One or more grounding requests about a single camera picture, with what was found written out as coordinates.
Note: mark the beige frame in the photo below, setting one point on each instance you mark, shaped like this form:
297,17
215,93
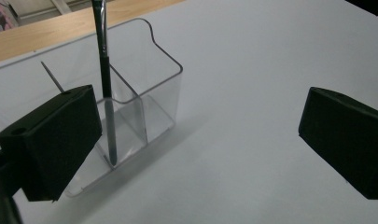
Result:
37,9

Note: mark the clear plastic organizer box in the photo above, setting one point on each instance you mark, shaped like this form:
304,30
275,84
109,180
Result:
152,93

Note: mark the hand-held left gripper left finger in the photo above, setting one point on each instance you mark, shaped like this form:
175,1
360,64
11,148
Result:
53,140

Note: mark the light wooden board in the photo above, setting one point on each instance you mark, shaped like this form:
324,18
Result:
53,32

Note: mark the thin dark stick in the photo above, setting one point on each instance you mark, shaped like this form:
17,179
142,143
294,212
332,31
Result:
52,76

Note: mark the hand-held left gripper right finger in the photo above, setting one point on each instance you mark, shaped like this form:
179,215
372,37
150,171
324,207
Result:
348,140

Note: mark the pink patterned object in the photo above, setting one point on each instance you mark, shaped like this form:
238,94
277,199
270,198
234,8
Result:
0,17

